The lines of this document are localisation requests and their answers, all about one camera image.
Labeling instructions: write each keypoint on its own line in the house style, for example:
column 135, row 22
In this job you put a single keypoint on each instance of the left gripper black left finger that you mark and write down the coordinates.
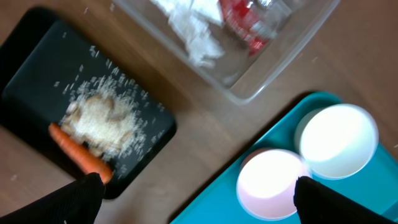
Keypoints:
column 77, row 202

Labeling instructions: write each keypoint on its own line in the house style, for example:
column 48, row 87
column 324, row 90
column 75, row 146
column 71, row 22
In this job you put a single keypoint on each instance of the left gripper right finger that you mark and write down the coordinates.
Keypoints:
column 318, row 204

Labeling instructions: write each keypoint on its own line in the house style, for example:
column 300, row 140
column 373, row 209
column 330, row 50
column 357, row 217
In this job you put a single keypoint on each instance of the orange carrot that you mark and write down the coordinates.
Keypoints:
column 87, row 162

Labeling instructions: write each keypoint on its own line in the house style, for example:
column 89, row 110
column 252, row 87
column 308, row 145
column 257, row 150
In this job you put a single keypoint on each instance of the pink bowl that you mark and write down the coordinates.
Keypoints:
column 266, row 182

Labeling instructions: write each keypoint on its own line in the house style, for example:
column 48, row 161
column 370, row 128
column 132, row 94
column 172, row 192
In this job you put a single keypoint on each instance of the white bowl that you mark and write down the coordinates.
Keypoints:
column 337, row 141

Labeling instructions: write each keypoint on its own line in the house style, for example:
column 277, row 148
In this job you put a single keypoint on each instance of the food scraps pile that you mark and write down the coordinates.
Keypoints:
column 108, row 111

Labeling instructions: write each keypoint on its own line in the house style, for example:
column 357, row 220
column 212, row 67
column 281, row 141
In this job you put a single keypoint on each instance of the red snack wrapper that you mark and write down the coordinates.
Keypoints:
column 256, row 22

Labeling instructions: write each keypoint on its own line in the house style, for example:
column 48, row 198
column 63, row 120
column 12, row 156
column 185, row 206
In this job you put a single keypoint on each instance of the white napkin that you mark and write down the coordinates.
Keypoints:
column 190, row 20

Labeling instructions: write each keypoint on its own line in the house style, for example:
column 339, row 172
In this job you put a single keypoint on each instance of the teal serving tray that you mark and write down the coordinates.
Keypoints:
column 374, row 187

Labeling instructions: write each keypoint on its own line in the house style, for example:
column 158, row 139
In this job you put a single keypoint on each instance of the black plastic tray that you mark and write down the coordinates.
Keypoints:
column 45, row 65

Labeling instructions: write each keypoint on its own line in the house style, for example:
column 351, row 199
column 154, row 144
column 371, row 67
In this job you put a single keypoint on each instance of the clear plastic bin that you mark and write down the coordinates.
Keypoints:
column 240, row 75

